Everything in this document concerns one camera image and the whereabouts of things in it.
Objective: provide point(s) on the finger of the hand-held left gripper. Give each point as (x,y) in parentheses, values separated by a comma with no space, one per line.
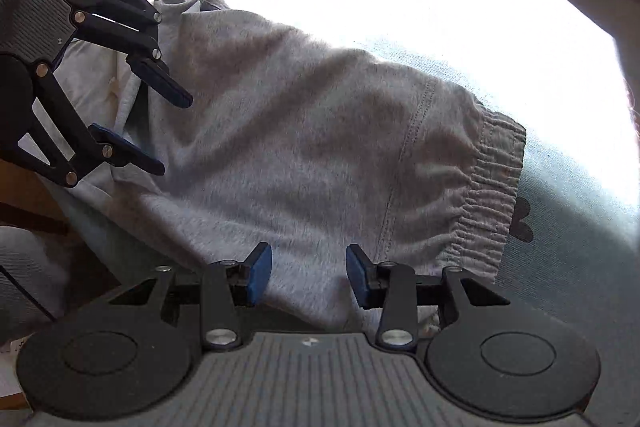
(140,159)
(165,84)

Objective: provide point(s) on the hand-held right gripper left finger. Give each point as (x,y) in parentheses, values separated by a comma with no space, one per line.
(260,272)

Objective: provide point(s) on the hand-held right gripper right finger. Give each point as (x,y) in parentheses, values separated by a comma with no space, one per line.
(356,272)

